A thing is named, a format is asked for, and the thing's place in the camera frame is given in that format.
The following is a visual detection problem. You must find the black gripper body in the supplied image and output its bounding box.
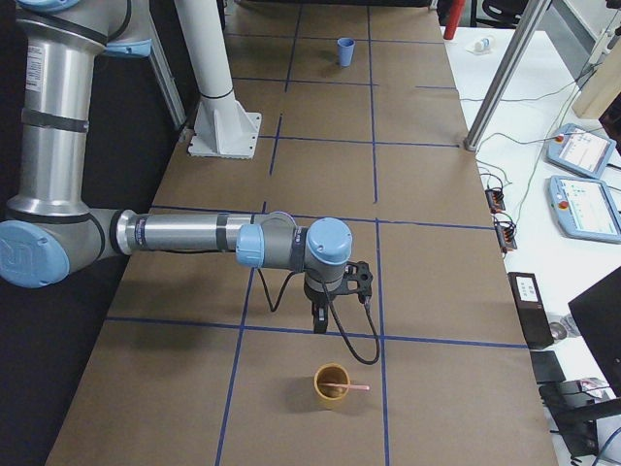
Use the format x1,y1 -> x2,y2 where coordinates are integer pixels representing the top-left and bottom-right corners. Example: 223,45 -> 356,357
304,277 -> 328,307

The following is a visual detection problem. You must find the pink chopstick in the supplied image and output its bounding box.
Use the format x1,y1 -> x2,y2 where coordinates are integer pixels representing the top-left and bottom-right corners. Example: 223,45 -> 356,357
319,383 -> 371,391

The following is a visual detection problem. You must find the blue ribbed cup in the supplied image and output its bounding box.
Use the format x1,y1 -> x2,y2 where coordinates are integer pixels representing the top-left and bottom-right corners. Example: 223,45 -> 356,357
337,37 -> 356,68

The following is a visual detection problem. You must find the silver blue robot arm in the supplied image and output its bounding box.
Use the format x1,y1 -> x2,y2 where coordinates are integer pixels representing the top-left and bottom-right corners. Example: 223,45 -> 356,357
1,1 -> 353,333

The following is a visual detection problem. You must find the yellow cup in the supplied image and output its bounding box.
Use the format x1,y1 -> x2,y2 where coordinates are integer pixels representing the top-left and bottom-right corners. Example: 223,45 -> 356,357
313,363 -> 350,410

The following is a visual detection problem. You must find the lower orange connector block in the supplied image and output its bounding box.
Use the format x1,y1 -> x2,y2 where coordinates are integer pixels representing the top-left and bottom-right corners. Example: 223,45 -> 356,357
494,220 -> 517,253

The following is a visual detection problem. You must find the orange connector block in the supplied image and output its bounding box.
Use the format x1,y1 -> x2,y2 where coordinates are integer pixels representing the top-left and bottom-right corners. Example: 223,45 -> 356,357
484,187 -> 506,214
494,220 -> 517,253

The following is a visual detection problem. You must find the upper orange connector block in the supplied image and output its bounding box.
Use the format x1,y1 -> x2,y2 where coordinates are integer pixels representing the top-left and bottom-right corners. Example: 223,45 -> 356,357
484,187 -> 506,214

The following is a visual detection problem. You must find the black box with label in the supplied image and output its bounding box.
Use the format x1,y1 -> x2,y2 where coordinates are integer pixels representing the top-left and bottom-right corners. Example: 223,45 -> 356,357
507,272 -> 554,350

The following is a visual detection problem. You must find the black monitor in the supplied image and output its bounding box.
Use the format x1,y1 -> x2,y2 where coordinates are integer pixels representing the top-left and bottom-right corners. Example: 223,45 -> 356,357
569,268 -> 621,396

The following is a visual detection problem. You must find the lower teach pendant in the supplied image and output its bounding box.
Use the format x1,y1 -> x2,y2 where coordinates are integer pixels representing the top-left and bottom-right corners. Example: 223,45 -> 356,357
546,176 -> 620,244

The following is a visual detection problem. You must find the teach pendant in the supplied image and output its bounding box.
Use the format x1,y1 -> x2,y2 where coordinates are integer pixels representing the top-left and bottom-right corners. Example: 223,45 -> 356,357
546,123 -> 616,180
546,176 -> 620,244

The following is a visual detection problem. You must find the upper teach pendant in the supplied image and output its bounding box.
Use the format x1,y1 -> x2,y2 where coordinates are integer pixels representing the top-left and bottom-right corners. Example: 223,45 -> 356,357
546,123 -> 616,180

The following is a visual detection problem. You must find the white plastic bottle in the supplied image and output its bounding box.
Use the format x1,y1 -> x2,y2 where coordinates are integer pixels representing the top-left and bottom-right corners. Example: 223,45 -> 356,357
466,35 -> 496,55

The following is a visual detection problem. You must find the red cylinder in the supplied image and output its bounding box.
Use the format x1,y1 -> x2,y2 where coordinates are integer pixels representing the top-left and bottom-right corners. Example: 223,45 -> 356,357
443,0 -> 466,41

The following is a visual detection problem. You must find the wooden board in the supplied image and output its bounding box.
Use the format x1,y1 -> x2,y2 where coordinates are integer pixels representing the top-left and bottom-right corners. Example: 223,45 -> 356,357
572,43 -> 620,119

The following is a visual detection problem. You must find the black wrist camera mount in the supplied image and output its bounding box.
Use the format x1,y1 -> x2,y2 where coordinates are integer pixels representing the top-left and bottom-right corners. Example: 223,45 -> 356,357
333,261 -> 374,306

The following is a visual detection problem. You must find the black camera cable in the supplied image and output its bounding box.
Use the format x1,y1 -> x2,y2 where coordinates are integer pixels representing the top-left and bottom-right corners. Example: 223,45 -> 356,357
256,267 -> 381,365

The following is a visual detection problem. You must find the white camera stand post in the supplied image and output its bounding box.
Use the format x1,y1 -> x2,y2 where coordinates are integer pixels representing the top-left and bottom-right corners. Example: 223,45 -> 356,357
175,0 -> 262,159

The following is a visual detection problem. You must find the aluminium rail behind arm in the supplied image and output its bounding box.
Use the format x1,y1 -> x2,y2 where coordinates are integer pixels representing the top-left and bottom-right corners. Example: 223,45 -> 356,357
148,39 -> 186,129

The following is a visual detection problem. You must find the aluminium frame post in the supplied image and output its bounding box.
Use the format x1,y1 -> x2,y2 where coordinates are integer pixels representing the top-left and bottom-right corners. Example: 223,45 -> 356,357
463,0 -> 552,151

